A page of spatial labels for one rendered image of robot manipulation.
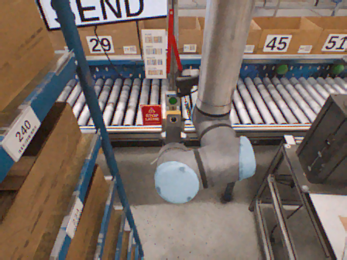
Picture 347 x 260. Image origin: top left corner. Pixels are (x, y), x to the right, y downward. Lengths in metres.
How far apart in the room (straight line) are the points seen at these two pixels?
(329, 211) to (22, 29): 1.02
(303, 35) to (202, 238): 1.49
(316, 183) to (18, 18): 1.03
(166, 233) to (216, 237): 0.34
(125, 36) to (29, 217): 1.27
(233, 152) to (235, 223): 1.26
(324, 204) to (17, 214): 0.95
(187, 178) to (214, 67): 0.23
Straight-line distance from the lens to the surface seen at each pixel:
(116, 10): 0.90
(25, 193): 0.38
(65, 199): 0.45
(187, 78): 0.85
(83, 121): 1.25
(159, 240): 1.59
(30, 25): 0.40
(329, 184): 1.07
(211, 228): 1.63
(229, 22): 0.42
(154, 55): 0.87
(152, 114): 1.02
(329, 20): 2.12
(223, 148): 0.46
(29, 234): 0.40
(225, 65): 0.45
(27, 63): 0.38
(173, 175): 0.43
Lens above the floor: 1.50
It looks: 43 degrees down
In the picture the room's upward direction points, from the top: straight up
